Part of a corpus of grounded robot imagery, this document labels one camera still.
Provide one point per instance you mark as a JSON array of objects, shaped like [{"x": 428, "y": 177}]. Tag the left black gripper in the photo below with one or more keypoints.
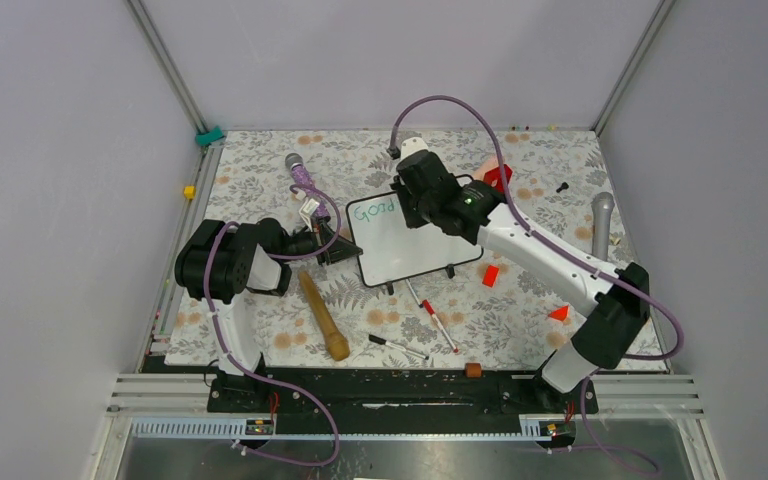
[{"x": 343, "y": 249}]

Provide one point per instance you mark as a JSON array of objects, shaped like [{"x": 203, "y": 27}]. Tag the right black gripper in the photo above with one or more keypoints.
[{"x": 412, "y": 220}]

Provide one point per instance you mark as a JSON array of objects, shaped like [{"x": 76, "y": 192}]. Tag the white whiteboard black frame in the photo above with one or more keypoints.
[{"x": 392, "y": 251}]

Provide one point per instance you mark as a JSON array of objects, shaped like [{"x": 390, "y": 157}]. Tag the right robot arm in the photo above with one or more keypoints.
[{"x": 606, "y": 295}]

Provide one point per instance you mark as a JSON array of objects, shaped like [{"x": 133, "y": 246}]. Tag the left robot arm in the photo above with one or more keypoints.
[{"x": 222, "y": 260}]

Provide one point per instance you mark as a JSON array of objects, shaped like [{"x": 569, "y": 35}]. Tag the floral patterned mat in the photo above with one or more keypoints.
[{"x": 504, "y": 327}]

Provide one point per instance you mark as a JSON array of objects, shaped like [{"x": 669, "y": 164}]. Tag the purple glitter microphone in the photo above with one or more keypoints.
[{"x": 301, "y": 176}]

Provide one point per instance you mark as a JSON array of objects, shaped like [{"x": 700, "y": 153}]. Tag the red square block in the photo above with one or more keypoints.
[{"x": 496, "y": 176}]

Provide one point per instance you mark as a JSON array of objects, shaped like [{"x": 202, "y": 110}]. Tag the red rectangular block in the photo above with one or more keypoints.
[{"x": 490, "y": 276}]

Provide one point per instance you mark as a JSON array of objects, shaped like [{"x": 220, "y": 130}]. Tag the red capped marker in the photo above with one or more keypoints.
[{"x": 440, "y": 325}]

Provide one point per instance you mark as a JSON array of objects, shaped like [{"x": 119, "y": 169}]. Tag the blue capped marker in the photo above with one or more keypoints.
[{"x": 413, "y": 293}]

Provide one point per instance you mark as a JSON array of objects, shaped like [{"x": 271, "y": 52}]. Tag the black capped marker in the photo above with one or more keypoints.
[{"x": 404, "y": 349}]

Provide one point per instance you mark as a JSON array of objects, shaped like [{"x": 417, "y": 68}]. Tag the teal clamp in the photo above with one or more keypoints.
[{"x": 210, "y": 136}]

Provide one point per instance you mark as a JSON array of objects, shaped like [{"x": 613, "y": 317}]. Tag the silver grey microphone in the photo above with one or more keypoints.
[{"x": 602, "y": 207}]

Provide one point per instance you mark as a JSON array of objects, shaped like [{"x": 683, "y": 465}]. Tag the red wedge block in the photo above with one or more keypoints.
[{"x": 561, "y": 314}]

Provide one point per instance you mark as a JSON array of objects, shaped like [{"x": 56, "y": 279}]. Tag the brown small block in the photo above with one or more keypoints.
[{"x": 473, "y": 370}]

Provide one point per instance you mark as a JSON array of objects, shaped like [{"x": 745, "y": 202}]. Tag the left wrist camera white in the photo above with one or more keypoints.
[{"x": 308, "y": 211}]

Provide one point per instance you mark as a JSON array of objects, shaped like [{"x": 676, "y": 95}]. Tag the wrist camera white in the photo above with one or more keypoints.
[
  {"x": 308, "y": 211},
  {"x": 407, "y": 148}
]

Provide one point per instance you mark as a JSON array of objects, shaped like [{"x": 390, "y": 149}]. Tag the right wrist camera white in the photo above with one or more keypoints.
[{"x": 407, "y": 148}]

